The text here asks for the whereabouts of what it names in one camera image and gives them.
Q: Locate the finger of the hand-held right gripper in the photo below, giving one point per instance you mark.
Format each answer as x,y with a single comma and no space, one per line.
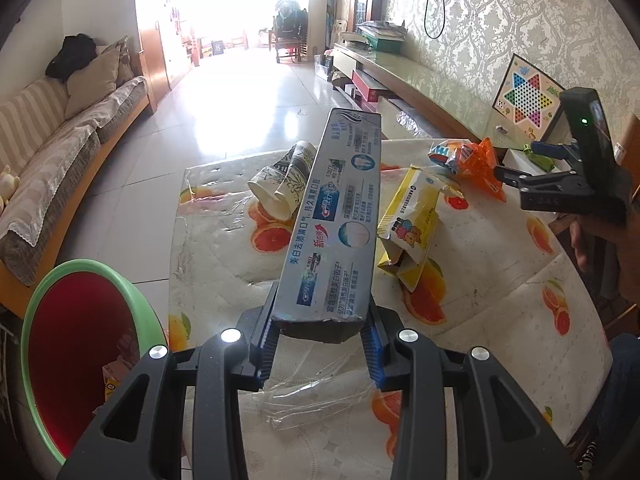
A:
515,176
547,149

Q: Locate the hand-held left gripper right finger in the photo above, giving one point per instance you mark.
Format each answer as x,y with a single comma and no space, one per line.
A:
372,360

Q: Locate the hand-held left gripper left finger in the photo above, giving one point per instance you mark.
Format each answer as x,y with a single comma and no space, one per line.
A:
267,360

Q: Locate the orange snack bag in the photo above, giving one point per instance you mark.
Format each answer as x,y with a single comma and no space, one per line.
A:
470,160

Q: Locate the long toothpaste box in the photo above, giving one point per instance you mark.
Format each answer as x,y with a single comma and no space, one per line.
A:
330,220

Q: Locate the yellow cardboard box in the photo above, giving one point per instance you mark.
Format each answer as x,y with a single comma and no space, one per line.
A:
115,382

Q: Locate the red bin green rim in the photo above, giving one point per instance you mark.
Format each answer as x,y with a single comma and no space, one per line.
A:
75,350

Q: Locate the person's right hand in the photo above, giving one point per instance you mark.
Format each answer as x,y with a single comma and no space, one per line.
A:
579,245

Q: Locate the small green packet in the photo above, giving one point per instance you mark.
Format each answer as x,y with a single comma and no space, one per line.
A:
539,161

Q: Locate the white cardboard box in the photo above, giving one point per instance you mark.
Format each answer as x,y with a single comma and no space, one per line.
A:
515,160

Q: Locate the star checkers board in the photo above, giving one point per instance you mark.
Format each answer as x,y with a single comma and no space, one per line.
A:
527,97

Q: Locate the orange print tablecloth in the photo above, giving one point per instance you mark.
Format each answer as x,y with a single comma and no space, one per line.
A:
490,310

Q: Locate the long television cabinet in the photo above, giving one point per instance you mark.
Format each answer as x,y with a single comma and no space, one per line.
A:
425,85

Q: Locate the red flat box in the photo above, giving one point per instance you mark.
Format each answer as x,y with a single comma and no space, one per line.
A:
370,85

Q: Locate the printed paper cup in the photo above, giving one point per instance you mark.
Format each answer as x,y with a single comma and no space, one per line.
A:
282,180

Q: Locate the stack of papers green box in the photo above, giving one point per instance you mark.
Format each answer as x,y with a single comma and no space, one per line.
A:
382,35

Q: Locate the person's leg blue jeans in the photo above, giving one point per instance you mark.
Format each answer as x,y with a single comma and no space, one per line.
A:
620,400

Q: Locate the chair with dark bag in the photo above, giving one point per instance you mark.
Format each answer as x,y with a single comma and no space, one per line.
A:
292,30

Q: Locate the striped beige sofa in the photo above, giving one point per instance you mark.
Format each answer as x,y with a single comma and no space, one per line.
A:
45,160

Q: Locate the white plush toy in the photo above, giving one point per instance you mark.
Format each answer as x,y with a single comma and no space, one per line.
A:
6,187

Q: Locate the beige pillow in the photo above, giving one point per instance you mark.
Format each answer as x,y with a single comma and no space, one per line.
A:
92,82

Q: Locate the patterned pillow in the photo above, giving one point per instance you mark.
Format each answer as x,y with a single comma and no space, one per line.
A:
122,57

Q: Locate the black cloth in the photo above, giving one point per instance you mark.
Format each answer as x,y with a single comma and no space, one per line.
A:
70,55

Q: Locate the wooden wall cabinet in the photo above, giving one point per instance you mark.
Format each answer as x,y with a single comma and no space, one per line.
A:
160,50

